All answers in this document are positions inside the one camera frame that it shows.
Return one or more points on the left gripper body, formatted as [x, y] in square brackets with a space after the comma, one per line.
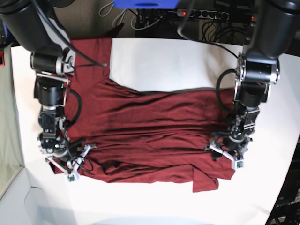
[230, 148]

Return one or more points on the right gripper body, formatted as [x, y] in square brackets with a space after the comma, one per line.
[71, 163]

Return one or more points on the dark red t-shirt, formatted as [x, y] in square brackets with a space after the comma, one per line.
[144, 138]

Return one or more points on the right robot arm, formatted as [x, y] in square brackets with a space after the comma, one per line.
[35, 26]

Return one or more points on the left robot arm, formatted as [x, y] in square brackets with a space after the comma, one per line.
[258, 68]

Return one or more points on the red box at left edge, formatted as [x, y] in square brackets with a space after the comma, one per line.
[2, 59]

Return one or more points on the black power strip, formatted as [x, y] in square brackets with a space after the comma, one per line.
[197, 14]

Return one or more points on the blue box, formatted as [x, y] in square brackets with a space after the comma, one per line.
[146, 4]

